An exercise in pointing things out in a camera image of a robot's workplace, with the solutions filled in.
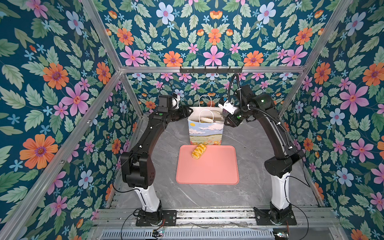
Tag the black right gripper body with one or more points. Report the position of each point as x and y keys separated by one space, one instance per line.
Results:
x=236 y=118

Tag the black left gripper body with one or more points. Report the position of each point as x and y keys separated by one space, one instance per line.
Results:
x=178 y=113

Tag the painted landscape paper bag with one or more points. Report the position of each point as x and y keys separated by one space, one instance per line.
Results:
x=203 y=133

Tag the small croissant top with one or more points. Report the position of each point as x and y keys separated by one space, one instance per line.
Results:
x=199 y=151

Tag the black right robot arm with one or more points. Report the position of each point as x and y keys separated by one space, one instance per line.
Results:
x=263 y=109

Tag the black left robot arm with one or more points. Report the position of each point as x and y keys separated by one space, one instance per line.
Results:
x=137 y=168

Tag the pink rectangular tray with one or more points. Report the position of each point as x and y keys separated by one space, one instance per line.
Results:
x=217 y=166

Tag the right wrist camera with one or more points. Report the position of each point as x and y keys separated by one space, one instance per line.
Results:
x=226 y=105

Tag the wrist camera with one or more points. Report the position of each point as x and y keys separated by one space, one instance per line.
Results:
x=168 y=103
x=226 y=105

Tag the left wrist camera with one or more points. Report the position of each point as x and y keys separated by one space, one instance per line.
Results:
x=168 y=103

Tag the black hook rail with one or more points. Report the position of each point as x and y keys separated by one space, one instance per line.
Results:
x=211 y=70

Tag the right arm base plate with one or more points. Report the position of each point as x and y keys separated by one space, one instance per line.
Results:
x=273 y=216

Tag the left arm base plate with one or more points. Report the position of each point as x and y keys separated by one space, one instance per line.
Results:
x=156 y=219

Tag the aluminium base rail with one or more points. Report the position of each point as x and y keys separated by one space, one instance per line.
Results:
x=236 y=223

